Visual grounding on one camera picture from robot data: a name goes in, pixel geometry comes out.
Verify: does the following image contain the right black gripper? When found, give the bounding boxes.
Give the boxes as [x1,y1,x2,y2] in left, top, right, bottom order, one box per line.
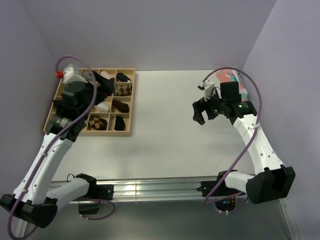
[192,88,227,125]

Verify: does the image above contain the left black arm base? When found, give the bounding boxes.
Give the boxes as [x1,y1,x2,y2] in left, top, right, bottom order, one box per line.
[78,184,116,219]

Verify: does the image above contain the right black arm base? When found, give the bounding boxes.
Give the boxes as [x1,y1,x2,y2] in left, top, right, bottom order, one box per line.
[196,170,240,214]

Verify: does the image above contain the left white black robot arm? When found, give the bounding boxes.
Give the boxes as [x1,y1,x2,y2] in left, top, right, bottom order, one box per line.
[0,67,114,228]

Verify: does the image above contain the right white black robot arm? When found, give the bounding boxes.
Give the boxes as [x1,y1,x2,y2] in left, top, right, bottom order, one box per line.
[192,80,296,204]

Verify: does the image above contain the white brown rolled sock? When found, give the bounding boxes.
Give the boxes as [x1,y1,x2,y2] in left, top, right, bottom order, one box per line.
[100,71,115,80]

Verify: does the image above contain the brown checkered rolled sock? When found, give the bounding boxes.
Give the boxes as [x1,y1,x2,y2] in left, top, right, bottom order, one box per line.
[114,85,133,97]

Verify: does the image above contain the black white striped sock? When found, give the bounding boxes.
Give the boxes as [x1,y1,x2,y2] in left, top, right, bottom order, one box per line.
[116,72,132,83]

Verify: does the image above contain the dark brown rolled sock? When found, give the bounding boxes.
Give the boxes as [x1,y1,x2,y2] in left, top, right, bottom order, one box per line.
[112,99,130,113]

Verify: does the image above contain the wooden compartment tray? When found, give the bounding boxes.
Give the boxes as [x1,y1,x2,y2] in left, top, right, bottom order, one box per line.
[43,64,136,136]

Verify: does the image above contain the brown argyle rolled sock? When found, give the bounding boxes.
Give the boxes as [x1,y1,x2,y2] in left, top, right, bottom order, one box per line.
[88,115,108,131]

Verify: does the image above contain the pink patterned sock pair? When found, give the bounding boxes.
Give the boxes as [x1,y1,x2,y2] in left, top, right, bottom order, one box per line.
[216,69,248,102]

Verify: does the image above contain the black rolled sock bottom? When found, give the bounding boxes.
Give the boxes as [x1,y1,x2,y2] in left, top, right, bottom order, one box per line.
[114,115,126,131]

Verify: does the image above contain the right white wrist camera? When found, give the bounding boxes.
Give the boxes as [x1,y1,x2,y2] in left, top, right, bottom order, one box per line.
[197,79,216,101]

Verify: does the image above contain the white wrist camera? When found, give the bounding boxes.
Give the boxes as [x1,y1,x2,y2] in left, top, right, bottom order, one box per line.
[55,64,88,85]
[197,79,216,101]

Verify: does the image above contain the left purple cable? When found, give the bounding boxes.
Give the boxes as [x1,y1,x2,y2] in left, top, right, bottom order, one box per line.
[6,55,116,238]

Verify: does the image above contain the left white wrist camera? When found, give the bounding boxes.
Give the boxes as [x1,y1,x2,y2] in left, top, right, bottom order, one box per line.
[55,64,88,85]

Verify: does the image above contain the aluminium rail frame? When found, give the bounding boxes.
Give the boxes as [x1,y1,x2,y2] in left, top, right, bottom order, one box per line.
[14,132,301,240]

